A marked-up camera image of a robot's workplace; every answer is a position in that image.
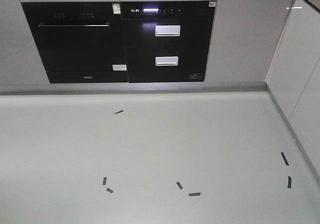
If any black disinfection cabinet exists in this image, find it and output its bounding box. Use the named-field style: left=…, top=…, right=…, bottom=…
left=120, top=0, right=216, bottom=83

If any green white energy label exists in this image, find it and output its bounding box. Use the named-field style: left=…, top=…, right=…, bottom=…
left=112, top=3, right=121, bottom=15

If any white QR sticker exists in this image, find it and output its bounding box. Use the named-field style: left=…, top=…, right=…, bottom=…
left=208, top=1, right=217, bottom=7

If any black tape strip right lower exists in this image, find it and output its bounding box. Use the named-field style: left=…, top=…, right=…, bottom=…
left=287, top=175, right=292, bottom=189

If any silver lower drawer handle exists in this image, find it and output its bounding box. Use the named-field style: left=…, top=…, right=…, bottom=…
left=155, top=56, right=179, bottom=67

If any silver drawer handle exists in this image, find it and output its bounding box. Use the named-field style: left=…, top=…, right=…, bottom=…
left=155, top=25, right=181, bottom=37
left=155, top=56, right=179, bottom=67

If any silver upper drawer handle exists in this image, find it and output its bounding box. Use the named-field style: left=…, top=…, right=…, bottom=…
left=155, top=25, right=181, bottom=37

